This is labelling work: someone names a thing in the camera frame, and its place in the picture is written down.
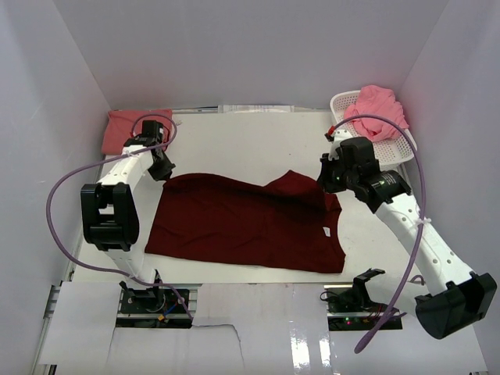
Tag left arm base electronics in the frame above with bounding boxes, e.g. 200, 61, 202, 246
116, 281, 196, 329

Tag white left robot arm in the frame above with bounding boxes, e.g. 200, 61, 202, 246
80, 120, 175, 283

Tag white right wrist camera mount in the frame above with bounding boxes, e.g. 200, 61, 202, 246
325, 126, 352, 160

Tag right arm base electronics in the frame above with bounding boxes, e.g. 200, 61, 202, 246
319, 269, 388, 332

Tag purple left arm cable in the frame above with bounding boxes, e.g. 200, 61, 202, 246
45, 113, 194, 318

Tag dark red t-shirt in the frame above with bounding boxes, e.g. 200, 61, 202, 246
145, 171, 345, 274

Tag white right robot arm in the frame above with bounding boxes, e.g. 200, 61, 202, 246
318, 135, 497, 339

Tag crumpled pink t-shirt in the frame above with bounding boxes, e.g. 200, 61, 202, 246
344, 85, 409, 142

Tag folded salmon t-shirt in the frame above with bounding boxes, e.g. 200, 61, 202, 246
102, 109, 173, 155

